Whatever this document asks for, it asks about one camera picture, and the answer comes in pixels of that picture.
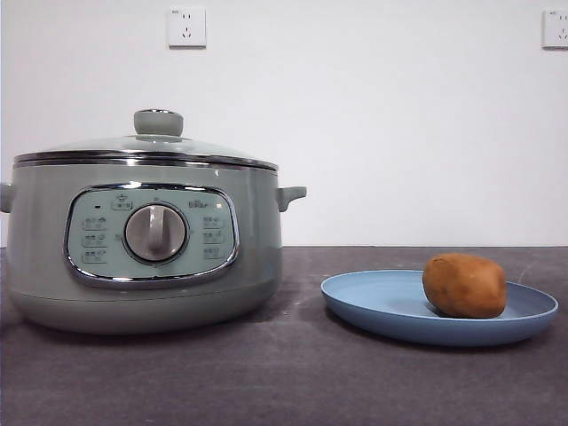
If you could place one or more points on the glass lid with green knob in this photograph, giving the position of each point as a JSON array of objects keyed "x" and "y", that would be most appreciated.
[{"x": 159, "y": 122}]

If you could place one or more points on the brown potato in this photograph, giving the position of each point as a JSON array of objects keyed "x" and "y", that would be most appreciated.
[{"x": 466, "y": 284}]

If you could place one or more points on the pale green electric steamer pot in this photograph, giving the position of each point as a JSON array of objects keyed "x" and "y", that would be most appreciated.
[{"x": 248, "y": 288}]

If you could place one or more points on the blue round plate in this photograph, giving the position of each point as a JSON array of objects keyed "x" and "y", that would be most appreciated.
[{"x": 381, "y": 302}]

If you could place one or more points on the white wall socket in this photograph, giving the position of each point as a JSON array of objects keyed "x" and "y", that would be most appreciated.
[
  {"x": 186, "y": 27},
  {"x": 555, "y": 29}
]

